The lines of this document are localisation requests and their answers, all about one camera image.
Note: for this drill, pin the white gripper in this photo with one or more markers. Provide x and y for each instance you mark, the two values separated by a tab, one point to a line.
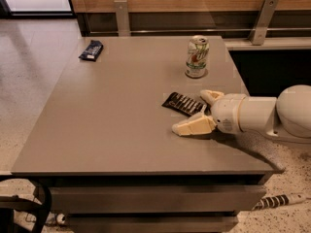
225	112

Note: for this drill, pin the black chocolate rxbar wrapper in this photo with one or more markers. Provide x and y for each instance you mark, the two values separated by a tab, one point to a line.
185	105

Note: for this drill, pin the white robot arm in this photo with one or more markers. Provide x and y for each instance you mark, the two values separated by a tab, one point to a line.
286	118

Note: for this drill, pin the dark blue rxbar wrapper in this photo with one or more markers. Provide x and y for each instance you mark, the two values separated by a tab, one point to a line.
92	51

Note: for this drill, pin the white green soda can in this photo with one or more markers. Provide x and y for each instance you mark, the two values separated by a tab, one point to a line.
196	62

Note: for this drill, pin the upper grey drawer front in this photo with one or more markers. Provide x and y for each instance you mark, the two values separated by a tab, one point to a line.
156	199

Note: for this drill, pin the grey drawer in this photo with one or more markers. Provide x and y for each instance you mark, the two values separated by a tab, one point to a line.
172	224
156	199

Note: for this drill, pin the lower grey drawer front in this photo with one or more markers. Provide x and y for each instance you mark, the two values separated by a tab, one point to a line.
172	224

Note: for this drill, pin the right metal bracket post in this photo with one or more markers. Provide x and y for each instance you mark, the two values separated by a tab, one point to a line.
259	31

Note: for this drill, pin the metal bracket post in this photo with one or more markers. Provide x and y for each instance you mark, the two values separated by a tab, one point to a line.
259	31
122	18

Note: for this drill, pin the horizontal metal rail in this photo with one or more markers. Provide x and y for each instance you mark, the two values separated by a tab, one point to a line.
209	30

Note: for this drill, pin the left metal bracket post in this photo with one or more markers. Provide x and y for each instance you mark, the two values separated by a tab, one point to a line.
122	18

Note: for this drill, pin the black chair frame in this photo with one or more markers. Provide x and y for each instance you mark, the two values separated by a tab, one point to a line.
11	203

